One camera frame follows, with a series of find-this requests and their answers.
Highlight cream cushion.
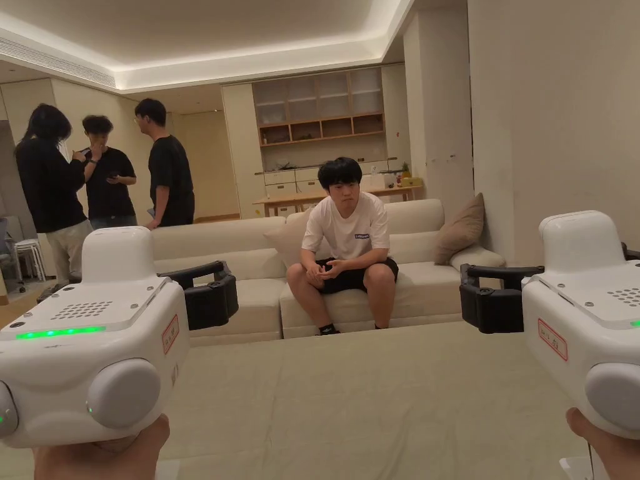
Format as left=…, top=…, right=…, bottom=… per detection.
left=262, top=209, right=315, bottom=271

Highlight wall shelf cabinet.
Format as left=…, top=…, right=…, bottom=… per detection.
left=221, top=64, right=407, bottom=221

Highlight wooden table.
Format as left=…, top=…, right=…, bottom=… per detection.
left=252, top=161, right=426, bottom=219

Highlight grey office chair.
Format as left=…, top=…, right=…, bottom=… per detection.
left=0, top=215, right=27, bottom=297

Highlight bed with beige sheet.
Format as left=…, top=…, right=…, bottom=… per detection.
left=0, top=319, right=640, bottom=480

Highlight white stacked stools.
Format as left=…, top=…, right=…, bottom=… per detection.
left=14, top=239, right=49, bottom=282

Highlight brown cushion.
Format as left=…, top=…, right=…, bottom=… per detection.
left=433, top=192, right=486, bottom=266

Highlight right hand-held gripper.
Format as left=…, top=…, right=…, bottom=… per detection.
left=459, top=209, right=640, bottom=442

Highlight person's right hand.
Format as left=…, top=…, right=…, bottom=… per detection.
left=566, top=407, right=603, bottom=480

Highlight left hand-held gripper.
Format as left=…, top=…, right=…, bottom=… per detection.
left=0, top=226, right=240, bottom=449

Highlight cream sofa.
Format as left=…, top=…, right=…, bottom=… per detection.
left=149, top=198, right=507, bottom=342

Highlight person's left hand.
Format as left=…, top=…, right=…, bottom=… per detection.
left=32, top=414, right=171, bottom=480

